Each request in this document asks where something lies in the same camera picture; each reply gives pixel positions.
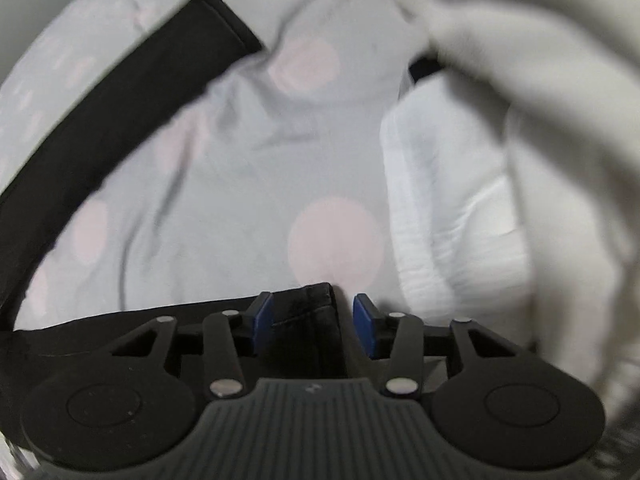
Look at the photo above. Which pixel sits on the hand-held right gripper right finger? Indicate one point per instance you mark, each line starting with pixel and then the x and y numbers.
pixel 363 327

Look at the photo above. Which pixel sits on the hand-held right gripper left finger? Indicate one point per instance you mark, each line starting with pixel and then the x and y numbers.
pixel 263 322

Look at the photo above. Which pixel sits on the polka dot bed sheet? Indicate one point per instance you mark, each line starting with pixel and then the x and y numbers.
pixel 240 185

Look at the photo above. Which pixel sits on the white ribbed garment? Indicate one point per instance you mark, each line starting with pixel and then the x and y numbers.
pixel 440 200

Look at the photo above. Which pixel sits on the black jeans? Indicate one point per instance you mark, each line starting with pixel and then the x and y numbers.
pixel 115 125

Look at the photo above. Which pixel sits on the light grey cloth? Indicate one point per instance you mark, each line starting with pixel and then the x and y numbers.
pixel 565 110

